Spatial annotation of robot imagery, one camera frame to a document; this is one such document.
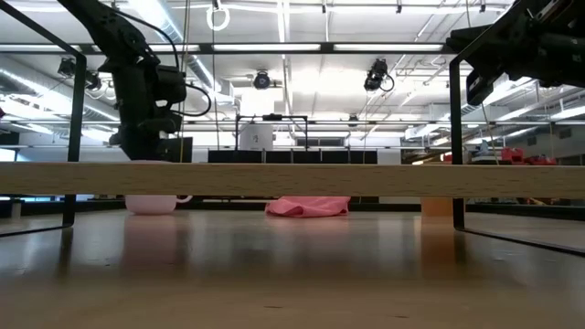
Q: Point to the round black ceiling camera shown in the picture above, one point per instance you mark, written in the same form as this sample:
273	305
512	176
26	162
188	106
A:
262	80

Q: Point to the row of black panels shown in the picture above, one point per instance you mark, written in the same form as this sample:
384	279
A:
338	156

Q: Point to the black metal rig frame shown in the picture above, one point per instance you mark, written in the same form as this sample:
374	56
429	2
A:
274	47

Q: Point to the black background station frame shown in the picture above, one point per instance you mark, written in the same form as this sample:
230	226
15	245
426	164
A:
272	117

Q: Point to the small pink plastic mug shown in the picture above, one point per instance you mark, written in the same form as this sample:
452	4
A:
151	205

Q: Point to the pink cloth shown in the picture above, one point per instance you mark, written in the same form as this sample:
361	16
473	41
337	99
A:
308	206

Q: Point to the red equipment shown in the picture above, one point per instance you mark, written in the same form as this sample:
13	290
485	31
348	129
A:
512	155

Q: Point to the clear acrylic tray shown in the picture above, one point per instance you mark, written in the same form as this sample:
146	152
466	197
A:
292	180

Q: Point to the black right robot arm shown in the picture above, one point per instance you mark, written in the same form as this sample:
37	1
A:
562	11

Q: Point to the orange faceted mug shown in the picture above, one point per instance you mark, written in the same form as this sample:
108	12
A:
436	206

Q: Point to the white box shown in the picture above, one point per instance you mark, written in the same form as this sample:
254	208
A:
256	137

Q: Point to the black ceiling camera cluster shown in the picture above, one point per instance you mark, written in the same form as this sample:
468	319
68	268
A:
67	66

